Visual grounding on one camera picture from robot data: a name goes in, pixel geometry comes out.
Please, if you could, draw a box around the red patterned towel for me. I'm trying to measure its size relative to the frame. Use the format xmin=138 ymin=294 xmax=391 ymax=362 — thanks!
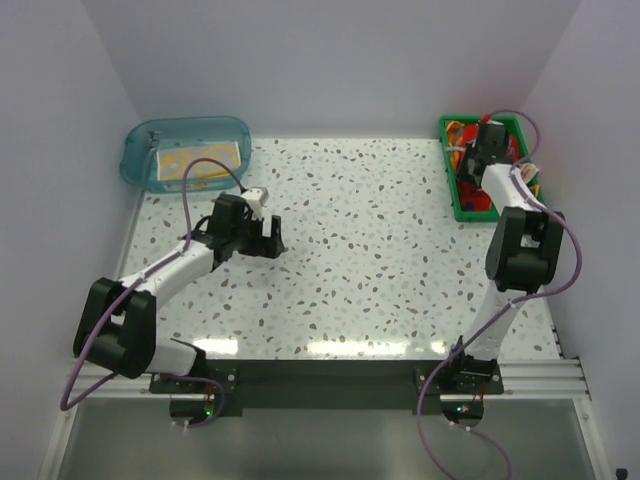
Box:
xmin=445 ymin=120 xmax=520 ymax=212

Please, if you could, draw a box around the yellow grey patterned towel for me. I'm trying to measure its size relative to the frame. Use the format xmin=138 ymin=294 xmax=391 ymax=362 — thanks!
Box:
xmin=155 ymin=141 xmax=242 ymax=182

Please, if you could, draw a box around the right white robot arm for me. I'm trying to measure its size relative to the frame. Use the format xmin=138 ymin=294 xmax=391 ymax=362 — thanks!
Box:
xmin=439 ymin=119 xmax=563 ymax=393

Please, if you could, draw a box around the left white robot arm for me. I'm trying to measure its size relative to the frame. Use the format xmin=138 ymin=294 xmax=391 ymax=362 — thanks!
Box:
xmin=73 ymin=187 xmax=285 ymax=393

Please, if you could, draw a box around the green plastic crate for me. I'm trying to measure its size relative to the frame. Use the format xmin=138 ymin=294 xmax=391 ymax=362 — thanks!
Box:
xmin=439 ymin=110 xmax=544 ymax=223

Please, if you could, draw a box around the orange patterned towel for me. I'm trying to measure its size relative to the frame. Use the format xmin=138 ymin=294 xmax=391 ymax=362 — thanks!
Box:
xmin=519 ymin=162 xmax=540 ymax=200

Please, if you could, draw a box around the teal transparent plastic bin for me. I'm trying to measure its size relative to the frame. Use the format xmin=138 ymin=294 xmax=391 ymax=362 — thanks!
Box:
xmin=119 ymin=116 xmax=251 ymax=193

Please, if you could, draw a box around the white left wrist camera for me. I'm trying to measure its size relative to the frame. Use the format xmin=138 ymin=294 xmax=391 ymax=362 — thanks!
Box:
xmin=241 ymin=187 xmax=269 ymax=221

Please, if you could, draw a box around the black metal base rail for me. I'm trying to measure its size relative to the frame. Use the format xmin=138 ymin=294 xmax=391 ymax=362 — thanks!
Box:
xmin=149 ymin=359 xmax=505 ymax=420

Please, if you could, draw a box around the aluminium frame rail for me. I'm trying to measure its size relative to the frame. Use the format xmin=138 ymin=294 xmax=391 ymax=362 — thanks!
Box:
xmin=63 ymin=344 xmax=589 ymax=407

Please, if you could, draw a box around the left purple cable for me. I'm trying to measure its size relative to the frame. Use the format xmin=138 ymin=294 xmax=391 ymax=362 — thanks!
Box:
xmin=59 ymin=158 xmax=249 ymax=431

